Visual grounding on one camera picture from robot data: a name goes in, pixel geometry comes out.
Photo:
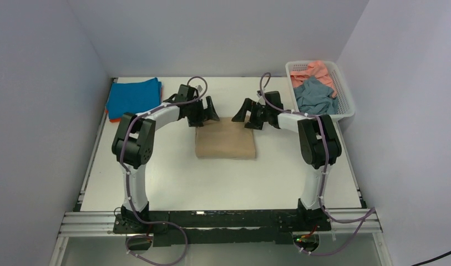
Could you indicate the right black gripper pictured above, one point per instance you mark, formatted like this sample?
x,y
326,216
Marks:
x,y
249,105

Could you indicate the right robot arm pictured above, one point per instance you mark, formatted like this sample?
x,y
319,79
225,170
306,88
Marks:
x,y
319,145

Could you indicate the beige t shirt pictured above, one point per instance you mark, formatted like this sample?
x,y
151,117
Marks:
x,y
225,139

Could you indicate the pink t shirt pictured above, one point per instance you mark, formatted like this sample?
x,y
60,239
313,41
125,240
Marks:
x,y
317,69

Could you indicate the folded blue t shirt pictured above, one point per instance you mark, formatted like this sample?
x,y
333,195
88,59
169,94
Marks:
x,y
153,83

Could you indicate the white plastic basket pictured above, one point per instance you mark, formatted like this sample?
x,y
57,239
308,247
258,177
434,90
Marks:
x,y
346,107

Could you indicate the grey-blue t shirt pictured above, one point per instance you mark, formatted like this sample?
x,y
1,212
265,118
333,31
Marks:
x,y
315,98

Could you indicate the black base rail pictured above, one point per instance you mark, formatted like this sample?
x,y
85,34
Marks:
x,y
278,226

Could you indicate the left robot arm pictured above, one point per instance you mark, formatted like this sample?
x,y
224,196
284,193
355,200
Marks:
x,y
133,144

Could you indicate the folded orange t shirt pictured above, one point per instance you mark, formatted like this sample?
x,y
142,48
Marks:
x,y
132,100

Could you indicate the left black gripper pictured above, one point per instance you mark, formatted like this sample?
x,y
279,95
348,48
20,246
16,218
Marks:
x,y
204,114

